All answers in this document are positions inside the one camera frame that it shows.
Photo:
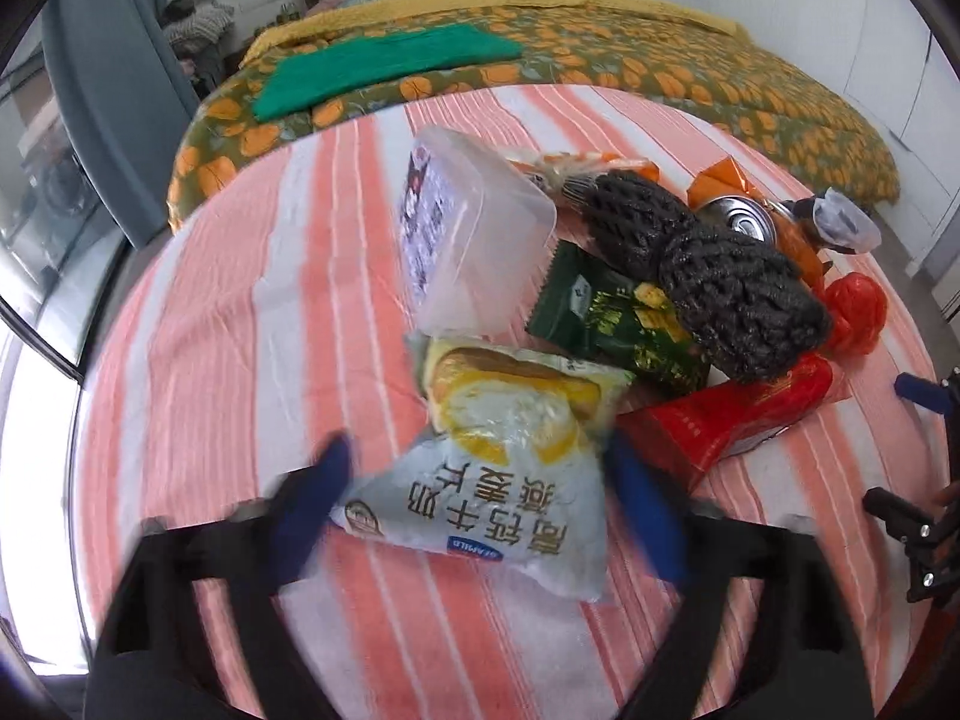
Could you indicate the red plastic bag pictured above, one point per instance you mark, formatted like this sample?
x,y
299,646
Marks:
x,y
855,311

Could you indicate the pink striped blanket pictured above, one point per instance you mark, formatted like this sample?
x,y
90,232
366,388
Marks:
x,y
225,315

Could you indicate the yellow blanket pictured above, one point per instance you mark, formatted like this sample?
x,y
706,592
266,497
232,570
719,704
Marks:
x,y
450,11

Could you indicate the pile of clothes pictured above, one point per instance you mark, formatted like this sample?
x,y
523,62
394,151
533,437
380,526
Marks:
x,y
199,19

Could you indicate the red paper box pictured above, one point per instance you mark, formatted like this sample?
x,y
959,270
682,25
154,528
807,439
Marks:
x,y
712,420

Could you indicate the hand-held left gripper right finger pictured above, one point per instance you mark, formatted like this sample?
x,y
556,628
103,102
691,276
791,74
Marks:
x,y
645,510

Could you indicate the green cloth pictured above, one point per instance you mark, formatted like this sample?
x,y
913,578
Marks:
x,y
360,67

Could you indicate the green orange floral quilt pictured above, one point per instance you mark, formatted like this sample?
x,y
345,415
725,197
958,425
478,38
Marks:
x,y
675,75

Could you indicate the dark bottle with clear cap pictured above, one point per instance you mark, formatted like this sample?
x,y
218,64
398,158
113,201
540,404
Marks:
x,y
847,225

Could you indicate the green snack packet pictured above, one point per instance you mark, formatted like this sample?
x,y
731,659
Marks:
x,y
592,307

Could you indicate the clear plastic box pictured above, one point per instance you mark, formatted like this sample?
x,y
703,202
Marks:
x,y
480,240

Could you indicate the black foam net sleeve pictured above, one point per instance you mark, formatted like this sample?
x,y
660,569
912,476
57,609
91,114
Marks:
x,y
712,277

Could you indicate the orange white snack wrapper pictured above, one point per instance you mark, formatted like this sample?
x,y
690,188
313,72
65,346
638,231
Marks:
x,y
570,165

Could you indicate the glass sliding door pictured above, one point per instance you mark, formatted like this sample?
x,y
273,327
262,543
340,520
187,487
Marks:
x,y
45,262

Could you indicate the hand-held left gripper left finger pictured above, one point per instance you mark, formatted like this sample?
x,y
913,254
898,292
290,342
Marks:
x,y
315,499

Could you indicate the white yellow bread packet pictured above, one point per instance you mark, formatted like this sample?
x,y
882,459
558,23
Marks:
x,y
480,480

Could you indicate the orange foil packet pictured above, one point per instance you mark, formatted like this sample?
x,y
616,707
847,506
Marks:
x,y
724,176

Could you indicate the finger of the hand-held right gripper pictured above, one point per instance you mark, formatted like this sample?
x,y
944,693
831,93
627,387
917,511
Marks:
x,y
926,390
919,532

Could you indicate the metal drink can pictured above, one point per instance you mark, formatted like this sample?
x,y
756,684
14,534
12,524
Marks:
x,y
739,219

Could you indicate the grey blue curtain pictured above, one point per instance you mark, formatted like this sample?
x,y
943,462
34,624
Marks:
x,y
97,90

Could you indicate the white wardrobe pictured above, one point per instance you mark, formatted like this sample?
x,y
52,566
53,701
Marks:
x,y
885,30

